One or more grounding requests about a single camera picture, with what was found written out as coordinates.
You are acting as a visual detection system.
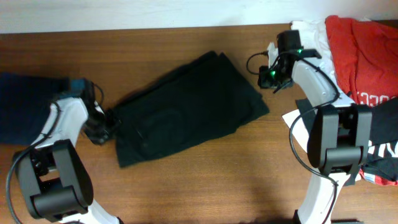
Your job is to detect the black shorts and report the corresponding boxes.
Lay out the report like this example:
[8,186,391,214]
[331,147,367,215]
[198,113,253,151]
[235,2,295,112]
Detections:
[113,51,269,167]

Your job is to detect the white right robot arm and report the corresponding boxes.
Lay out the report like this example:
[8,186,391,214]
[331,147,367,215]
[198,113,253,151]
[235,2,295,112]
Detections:
[259,49,372,223]

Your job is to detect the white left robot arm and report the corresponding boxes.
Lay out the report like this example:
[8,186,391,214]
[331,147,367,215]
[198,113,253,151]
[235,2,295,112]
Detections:
[5,78,122,224]

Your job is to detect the white garment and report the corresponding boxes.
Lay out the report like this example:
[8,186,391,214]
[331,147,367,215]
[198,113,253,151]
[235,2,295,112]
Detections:
[281,20,340,150]

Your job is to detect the folded navy blue garment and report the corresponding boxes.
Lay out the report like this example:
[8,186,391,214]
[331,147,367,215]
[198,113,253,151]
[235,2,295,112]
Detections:
[1,73,69,145]

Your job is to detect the red shirt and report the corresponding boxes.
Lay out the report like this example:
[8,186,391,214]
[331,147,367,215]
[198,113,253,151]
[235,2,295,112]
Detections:
[325,16,397,107]

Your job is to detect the black printed garment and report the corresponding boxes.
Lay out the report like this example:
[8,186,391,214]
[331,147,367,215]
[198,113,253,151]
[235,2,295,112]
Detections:
[304,99,397,185]

